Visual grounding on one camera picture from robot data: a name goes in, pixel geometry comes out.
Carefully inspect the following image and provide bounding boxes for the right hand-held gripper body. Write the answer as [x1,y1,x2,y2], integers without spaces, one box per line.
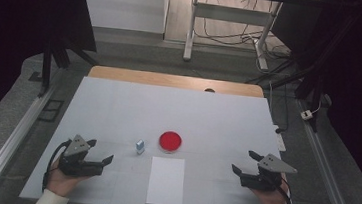
[239,150,299,195]

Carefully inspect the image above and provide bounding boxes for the wooden table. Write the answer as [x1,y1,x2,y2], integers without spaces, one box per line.
[87,64,266,99]

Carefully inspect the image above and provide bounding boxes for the round red ink pad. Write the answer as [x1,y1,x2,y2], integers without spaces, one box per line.
[157,129,184,155]

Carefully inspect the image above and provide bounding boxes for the person's left hand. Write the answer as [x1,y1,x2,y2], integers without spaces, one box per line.
[43,154,94,201]

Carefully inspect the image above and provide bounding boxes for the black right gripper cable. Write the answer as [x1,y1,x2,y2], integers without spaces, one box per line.
[276,177,295,204]

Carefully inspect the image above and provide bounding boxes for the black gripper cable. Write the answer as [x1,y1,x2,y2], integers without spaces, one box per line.
[41,137,73,195]
[276,177,295,204]

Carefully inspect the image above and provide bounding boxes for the white paper sheet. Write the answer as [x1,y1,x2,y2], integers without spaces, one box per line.
[144,154,188,204]

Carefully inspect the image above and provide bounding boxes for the black stand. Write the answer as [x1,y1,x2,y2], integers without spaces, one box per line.
[241,0,335,134]
[27,31,102,104]

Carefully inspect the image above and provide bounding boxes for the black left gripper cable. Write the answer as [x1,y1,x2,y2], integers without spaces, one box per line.
[41,137,73,195]

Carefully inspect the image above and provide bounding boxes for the white cabinet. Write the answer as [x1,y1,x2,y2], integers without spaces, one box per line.
[76,0,169,35]

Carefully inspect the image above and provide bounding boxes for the white desk frame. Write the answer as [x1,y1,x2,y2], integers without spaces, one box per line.
[182,0,283,72]

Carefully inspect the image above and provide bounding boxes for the aluminium rail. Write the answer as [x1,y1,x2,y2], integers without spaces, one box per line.
[0,79,58,204]
[288,98,362,204]

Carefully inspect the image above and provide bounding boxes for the black floor plate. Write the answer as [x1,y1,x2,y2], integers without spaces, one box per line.
[36,97,66,125]

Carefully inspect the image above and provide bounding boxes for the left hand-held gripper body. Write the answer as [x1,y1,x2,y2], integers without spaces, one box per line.
[56,133,106,180]

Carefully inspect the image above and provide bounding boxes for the white power adapter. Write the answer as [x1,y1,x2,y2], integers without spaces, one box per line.
[300,99,324,122]

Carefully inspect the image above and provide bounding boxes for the black floor cables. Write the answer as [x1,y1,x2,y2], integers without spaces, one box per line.
[192,0,297,61]

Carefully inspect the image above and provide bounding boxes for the person's right hand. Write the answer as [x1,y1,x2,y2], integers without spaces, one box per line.
[249,170,292,204]

